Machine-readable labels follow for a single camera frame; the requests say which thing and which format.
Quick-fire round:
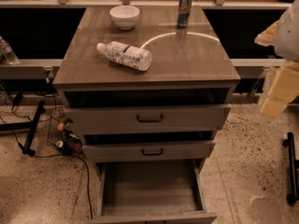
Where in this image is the black stand leg left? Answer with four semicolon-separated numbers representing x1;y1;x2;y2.
0;101;45;157

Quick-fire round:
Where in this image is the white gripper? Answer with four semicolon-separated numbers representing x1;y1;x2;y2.
254;21;299;118

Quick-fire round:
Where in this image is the clear plastic water bottle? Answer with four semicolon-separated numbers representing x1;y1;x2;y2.
96;41;152;71

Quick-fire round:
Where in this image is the wire basket with fruit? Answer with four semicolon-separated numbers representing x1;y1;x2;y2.
47;107;83;155

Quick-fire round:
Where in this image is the metal rail frame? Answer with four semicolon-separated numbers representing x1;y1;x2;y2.
0;0;299;105

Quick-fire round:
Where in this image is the grey bottom drawer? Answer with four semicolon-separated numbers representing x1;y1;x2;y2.
89;160;217;224

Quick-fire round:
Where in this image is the grey top drawer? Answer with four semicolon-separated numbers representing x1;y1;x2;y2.
64;105;231;135

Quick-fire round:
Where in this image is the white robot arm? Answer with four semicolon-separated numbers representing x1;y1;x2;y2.
254;0;299;118

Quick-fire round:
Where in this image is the black stand leg right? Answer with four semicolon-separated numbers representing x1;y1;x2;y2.
282;133;299;205

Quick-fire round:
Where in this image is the black stand leg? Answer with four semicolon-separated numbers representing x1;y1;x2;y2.
0;101;45;157
282;133;299;205

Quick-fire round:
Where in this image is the grey drawer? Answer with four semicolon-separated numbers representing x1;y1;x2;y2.
89;160;217;224
83;132;215;162
64;105;231;135

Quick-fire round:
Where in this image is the white ceramic bowl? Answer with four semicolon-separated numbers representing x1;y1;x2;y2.
109;5;140;30

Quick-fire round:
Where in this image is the grey drawer cabinet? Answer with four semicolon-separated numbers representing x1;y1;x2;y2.
51;5;242;173

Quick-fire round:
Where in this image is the grey middle drawer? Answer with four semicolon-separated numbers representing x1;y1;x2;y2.
83;132;215;162

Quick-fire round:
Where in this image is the clear bottle at left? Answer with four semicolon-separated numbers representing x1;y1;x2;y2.
0;36;20;64

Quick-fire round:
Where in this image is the blue silver drink can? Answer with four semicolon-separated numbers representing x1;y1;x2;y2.
177;0;192;29

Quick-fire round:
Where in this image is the black floor cable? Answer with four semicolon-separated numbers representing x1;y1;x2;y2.
0;91;93;220

